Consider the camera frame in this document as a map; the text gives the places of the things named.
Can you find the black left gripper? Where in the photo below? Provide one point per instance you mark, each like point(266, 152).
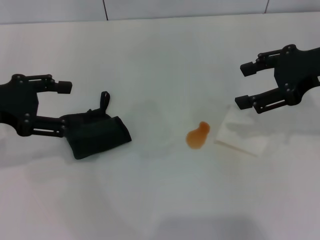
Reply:
point(17, 102)

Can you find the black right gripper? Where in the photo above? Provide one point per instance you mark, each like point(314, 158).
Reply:
point(302, 72)

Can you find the white paper cup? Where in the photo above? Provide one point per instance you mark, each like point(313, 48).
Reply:
point(240, 135)

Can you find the dark rag with loop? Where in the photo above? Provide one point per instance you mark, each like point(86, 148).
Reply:
point(97, 135)

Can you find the orange brown liquid stain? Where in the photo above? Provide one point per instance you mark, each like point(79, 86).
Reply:
point(197, 137)

